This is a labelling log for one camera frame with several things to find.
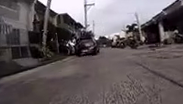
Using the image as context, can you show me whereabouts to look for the dark car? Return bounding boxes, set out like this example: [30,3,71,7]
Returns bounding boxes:
[73,36,101,59]

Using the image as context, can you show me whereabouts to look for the pale building with striped awning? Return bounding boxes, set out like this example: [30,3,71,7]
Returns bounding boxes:
[0,0,45,63]

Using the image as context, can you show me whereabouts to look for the parked motorcycle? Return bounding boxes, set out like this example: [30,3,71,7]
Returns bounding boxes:
[172,29,183,45]

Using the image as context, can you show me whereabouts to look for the tall utility pole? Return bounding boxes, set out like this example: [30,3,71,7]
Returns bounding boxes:
[81,0,99,32]

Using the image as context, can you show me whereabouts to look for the palm tree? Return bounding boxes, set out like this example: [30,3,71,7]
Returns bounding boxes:
[124,21,141,41]

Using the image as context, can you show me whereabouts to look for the row of parked motorcycles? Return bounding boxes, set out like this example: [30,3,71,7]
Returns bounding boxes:
[110,32,147,51]

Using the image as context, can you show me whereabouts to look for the person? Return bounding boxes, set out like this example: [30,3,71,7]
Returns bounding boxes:
[65,38,78,57]

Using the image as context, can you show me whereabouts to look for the distant green tree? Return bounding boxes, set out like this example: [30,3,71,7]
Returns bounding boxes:
[96,35,112,49]

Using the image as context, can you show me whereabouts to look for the thin pale pole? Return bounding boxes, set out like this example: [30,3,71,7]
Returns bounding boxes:
[133,11,144,44]

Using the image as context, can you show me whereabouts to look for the dark two-storey building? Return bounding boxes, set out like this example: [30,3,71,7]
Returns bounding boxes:
[31,0,87,56]

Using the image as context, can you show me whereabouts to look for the raised concrete pavement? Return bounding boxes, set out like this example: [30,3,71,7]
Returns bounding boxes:
[0,50,77,79]

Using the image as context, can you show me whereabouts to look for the grey concrete road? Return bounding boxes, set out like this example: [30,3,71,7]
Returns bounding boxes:
[0,37,183,104]

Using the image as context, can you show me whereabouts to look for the low building with dark roof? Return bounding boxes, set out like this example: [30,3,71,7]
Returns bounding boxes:
[138,0,183,48]

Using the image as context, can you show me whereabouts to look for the leaning pale pole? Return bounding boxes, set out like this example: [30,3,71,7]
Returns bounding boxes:
[36,0,62,50]

